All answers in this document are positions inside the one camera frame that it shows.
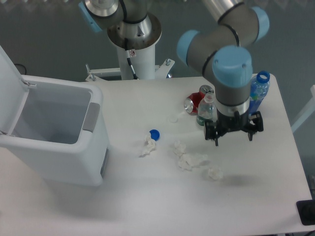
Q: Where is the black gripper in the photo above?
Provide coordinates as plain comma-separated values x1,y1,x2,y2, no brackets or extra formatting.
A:
204,110,264,146

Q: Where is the white paper ball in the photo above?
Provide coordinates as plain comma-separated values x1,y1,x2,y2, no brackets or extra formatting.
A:
208,166,223,180

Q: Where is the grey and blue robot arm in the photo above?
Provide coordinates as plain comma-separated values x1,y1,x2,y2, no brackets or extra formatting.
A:
79,0,269,141

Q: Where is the clear green-label plastic bottle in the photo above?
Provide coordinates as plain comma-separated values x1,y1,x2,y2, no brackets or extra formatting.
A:
196,92,217,126

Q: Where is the crushed red soda can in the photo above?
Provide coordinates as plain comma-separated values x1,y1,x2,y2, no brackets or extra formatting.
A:
184,85,215,115

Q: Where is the blue plastic drink bottle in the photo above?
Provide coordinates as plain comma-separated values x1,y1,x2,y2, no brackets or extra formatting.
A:
249,70,270,114

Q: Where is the crumpled paper cluster middle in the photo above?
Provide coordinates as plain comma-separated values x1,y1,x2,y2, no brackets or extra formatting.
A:
173,141,210,171

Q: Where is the white bottle cap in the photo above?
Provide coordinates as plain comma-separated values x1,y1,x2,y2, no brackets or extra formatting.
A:
168,116,178,123

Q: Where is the white furniture piece right edge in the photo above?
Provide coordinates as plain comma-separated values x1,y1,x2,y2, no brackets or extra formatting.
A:
291,85,315,133

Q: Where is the blue bottle cap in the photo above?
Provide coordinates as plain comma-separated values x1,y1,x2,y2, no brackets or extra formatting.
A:
149,129,160,141

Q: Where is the crumpled paper near blue cap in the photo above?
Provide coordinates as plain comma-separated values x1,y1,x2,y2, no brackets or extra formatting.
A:
139,133,156,157

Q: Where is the black device at table edge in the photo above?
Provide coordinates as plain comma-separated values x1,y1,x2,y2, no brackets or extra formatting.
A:
296,200,315,226

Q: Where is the white open trash bin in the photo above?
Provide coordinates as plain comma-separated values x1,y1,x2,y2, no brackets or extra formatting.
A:
0,51,109,186

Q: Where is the white metal base frame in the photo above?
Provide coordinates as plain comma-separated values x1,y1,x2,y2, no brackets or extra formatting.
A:
85,58,175,81

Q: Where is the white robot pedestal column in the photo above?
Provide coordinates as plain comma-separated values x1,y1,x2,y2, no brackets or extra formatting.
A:
116,45,156,80

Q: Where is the black cable on pedestal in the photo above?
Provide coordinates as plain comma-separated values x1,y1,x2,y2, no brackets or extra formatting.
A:
124,38,140,80

